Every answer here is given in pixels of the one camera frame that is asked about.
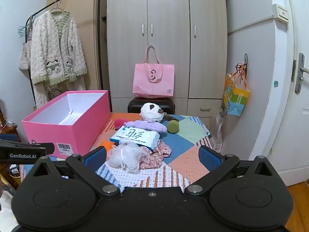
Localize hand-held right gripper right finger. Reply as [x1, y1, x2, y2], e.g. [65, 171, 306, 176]
[184, 145, 277, 196]

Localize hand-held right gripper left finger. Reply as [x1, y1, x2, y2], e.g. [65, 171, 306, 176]
[30, 146, 120, 197]

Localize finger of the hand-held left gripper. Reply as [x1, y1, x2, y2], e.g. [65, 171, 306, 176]
[41, 143, 55, 155]

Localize pink cardboard box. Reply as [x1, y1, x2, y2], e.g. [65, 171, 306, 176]
[22, 90, 111, 159]

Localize white mesh bath sponge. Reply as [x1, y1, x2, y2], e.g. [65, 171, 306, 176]
[105, 137, 152, 173]

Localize white blue wet wipes pack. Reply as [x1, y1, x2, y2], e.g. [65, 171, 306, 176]
[109, 126, 161, 150]

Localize green ball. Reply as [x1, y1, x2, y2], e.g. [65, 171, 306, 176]
[167, 120, 180, 134]

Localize pink floral cloth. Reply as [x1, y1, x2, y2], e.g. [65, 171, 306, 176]
[139, 140, 172, 171]

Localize purple plush toy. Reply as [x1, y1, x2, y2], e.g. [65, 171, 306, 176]
[124, 119, 167, 133]

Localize white brown plush toy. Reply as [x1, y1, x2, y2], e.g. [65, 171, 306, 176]
[140, 103, 179, 123]

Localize white paper sheet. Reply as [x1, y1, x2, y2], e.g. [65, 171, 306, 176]
[59, 111, 78, 125]

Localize patchwork blanket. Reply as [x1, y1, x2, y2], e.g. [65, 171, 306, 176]
[19, 112, 219, 189]

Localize red fluffy ball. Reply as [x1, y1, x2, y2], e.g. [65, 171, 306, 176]
[114, 118, 128, 129]

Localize colourful paper gift bag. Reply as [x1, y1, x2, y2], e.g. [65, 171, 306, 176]
[222, 63, 250, 116]

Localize black suitcase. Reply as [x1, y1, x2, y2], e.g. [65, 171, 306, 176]
[127, 97, 175, 115]

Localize cream fleece pants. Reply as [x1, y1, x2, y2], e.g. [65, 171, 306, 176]
[34, 75, 86, 109]

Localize pink tote bag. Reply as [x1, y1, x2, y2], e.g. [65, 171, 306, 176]
[132, 45, 175, 99]

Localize cream canvas tote bag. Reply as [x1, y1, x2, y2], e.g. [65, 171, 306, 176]
[19, 39, 32, 72]

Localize white door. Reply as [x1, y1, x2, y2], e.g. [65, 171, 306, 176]
[285, 0, 309, 184]

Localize cream fleece jacket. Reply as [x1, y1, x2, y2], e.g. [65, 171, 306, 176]
[30, 9, 88, 85]

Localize black metal clothes rack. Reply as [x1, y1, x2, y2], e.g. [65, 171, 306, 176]
[26, 0, 102, 90]

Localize silver clothes hanger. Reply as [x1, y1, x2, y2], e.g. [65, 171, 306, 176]
[52, 0, 70, 13]

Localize beige wooden panel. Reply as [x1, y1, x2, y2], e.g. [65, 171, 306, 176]
[47, 0, 102, 92]

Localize beige wardrobe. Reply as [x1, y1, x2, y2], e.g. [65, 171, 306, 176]
[106, 0, 228, 124]

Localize light blue wire hangers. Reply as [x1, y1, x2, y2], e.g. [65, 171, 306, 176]
[18, 17, 33, 39]

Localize silver door handle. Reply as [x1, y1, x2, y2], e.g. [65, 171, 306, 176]
[295, 53, 309, 93]

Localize white wall switch box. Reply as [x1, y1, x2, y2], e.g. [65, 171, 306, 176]
[272, 3, 289, 23]

